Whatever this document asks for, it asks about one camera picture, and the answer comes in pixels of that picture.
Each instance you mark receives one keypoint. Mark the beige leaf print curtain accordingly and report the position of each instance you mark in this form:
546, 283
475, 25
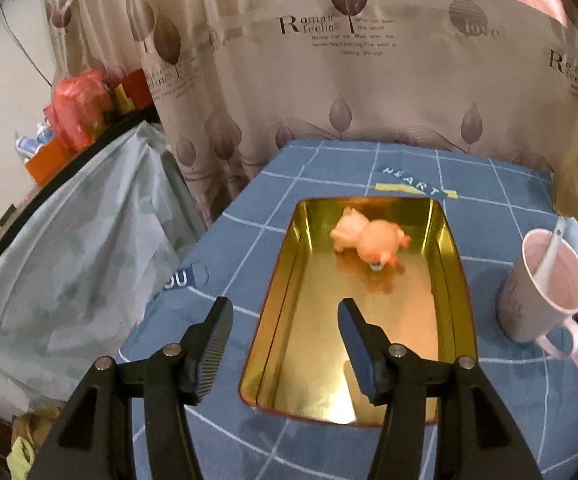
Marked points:
235, 80

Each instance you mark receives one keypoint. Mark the orange storage box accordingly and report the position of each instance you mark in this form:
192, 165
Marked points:
49, 161

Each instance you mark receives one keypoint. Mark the orange rubber toy animal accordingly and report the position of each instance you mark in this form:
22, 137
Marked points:
376, 242

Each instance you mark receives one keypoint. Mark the pale green plastic cover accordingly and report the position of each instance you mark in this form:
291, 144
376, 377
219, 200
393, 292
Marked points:
78, 276

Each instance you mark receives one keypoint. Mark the brown crumpled cloth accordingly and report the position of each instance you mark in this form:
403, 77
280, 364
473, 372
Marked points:
29, 432

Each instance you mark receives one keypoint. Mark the red plastic bag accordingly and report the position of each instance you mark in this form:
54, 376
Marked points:
80, 109

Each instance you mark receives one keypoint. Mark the pink ceramic mug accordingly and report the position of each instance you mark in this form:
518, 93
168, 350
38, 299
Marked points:
539, 299

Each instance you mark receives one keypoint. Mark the blue checked tablecloth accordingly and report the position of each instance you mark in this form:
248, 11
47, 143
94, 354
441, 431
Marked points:
492, 205

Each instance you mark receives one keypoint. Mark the light blue folded towel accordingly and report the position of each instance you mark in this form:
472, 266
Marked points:
571, 233

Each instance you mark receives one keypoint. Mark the white ceramic spoon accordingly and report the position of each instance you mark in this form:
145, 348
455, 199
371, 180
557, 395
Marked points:
543, 272

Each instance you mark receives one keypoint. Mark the gold red tin box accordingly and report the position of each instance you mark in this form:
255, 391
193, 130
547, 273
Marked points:
298, 366

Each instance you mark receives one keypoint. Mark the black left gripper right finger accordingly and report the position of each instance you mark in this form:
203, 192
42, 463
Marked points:
477, 436

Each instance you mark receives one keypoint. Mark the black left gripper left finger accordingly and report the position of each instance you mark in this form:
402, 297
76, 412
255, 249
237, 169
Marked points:
92, 439

